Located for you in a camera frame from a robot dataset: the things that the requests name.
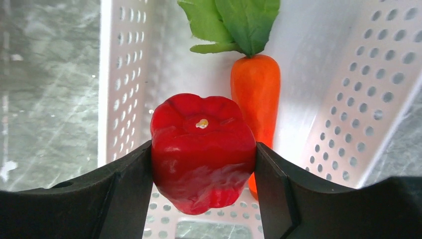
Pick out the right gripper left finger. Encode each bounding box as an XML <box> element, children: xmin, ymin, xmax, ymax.
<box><xmin>0</xmin><ymin>141</ymin><xmax>153</xmax><ymax>239</ymax></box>

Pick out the green leafy vegetable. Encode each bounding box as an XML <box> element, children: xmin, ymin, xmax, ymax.
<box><xmin>177</xmin><ymin>0</ymin><xmax>281</xmax><ymax>58</ymax></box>

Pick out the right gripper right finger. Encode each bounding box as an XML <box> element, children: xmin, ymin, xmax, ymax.
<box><xmin>255</xmin><ymin>143</ymin><xmax>422</xmax><ymax>239</ymax></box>

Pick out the orange carrot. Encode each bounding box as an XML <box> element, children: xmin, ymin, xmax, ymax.
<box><xmin>230</xmin><ymin>54</ymin><xmax>282</xmax><ymax>201</ymax></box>

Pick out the white plastic basket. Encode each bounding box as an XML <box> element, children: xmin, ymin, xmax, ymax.
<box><xmin>98</xmin><ymin>0</ymin><xmax>422</xmax><ymax>239</ymax></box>

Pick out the red bell pepper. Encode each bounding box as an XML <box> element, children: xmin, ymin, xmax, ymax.
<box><xmin>150</xmin><ymin>93</ymin><xmax>257</xmax><ymax>215</ymax></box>

